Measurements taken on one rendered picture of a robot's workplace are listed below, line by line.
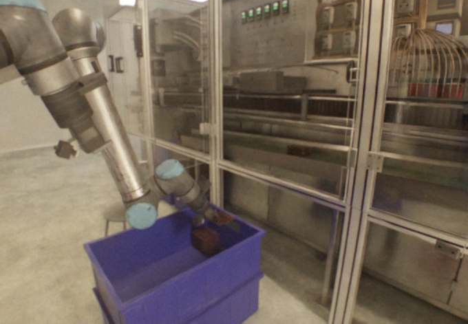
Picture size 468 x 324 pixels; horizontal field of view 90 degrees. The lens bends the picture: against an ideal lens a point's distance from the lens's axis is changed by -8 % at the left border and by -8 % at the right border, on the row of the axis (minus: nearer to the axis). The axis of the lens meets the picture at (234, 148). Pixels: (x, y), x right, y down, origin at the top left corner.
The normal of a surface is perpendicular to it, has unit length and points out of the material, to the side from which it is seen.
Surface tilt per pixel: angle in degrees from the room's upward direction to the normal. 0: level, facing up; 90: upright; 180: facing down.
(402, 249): 90
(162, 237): 90
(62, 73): 91
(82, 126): 107
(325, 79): 90
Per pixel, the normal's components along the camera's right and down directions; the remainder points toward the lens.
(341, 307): -0.74, 0.15
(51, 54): 0.90, 0.09
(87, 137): 0.62, -0.02
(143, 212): 0.24, 0.30
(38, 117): 0.67, 0.18
